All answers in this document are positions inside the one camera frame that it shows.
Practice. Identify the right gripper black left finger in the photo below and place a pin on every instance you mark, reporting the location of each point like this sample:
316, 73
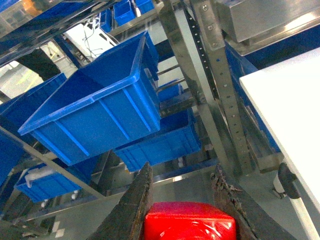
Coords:
126, 220

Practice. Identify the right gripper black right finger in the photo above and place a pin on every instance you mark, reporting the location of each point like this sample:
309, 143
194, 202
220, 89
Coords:
252, 222

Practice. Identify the red toy block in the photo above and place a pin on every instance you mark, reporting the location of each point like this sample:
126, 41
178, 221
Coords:
183, 220

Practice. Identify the blue bin on side rack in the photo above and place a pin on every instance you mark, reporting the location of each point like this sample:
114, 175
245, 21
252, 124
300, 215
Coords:
104, 105

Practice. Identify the perforated steel rack post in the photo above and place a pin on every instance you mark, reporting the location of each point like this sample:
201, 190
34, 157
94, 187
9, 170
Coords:
214, 45

